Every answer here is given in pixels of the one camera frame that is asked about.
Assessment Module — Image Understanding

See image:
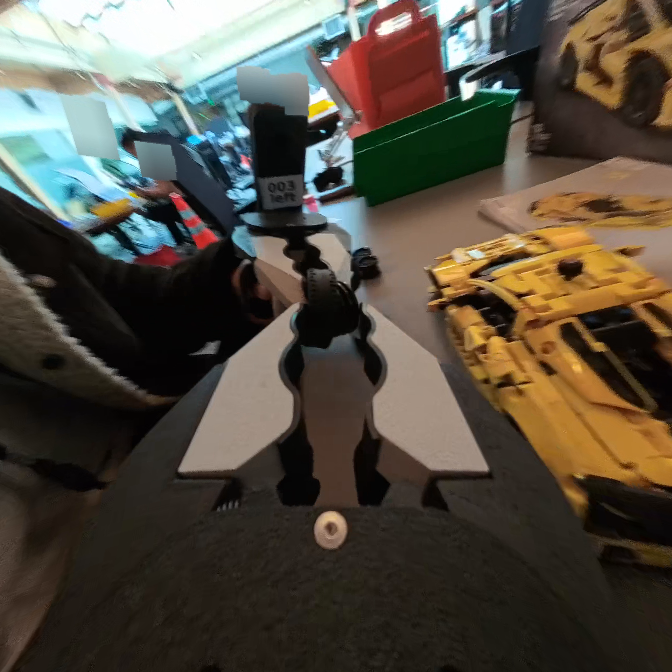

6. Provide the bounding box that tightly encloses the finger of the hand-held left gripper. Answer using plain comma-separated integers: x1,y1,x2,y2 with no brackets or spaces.
309,233,354,295
253,236,306,317

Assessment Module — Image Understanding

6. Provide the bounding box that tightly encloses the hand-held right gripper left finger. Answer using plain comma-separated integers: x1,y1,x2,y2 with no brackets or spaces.
177,303,321,506

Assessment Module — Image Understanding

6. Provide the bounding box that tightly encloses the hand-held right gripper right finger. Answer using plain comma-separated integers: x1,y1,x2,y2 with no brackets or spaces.
357,304,492,506

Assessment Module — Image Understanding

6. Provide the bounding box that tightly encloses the black toy car tyre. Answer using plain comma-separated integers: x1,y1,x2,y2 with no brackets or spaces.
298,282,364,348

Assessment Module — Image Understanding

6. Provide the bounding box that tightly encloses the yellow toy brick car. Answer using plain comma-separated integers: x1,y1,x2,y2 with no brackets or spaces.
424,226,672,568

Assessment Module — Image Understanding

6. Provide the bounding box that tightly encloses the grey desk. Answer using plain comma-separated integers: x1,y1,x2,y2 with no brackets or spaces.
294,100,672,672

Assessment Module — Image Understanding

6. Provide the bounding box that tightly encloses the person's left hand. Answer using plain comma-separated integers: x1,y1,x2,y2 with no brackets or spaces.
233,261,274,322

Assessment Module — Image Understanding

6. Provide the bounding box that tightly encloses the black pillar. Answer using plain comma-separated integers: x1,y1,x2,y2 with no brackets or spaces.
123,130,243,247

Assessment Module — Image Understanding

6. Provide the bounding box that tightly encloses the orange striped traffic cone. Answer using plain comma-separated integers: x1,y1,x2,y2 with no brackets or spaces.
169,193,220,250

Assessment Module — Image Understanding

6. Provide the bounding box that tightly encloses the grey tilted stand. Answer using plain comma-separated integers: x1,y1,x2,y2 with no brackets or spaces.
306,46,364,165

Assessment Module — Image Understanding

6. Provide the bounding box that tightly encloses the green plastic bin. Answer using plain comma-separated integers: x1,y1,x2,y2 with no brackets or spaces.
353,89,520,207

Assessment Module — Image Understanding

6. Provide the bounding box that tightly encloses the brown fleece-lined jacket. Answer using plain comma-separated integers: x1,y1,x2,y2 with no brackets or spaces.
0,186,179,410

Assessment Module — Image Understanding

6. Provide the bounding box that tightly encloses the grey shirt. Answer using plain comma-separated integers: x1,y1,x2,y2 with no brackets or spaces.
0,383,137,662

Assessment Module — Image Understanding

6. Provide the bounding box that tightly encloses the dark office chair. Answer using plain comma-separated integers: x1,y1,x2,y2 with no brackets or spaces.
443,0,541,103

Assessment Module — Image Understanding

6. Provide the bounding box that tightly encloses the large car print booklet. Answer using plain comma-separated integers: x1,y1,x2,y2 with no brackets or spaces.
479,156,672,234

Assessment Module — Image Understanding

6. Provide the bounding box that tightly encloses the toy car set box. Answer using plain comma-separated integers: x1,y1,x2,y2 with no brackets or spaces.
527,0,672,163

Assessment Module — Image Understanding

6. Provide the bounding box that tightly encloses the red plastic bin with handle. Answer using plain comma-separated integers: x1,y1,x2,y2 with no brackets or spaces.
325,0,447,138

